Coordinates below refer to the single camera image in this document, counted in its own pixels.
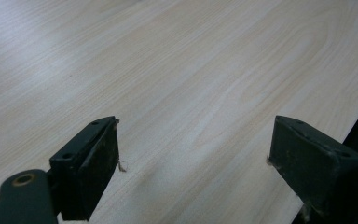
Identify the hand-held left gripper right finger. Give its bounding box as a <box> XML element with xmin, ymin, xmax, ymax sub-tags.
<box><xmin>267</xmin><ymin>115</ymin><xmax>358</xmax><ymax>218</ymax></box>

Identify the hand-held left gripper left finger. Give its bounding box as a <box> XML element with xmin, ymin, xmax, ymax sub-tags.
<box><xmin>48</xmin><ymin>116</ymin><xmax>121</xmax><ymax>222</ymax></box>

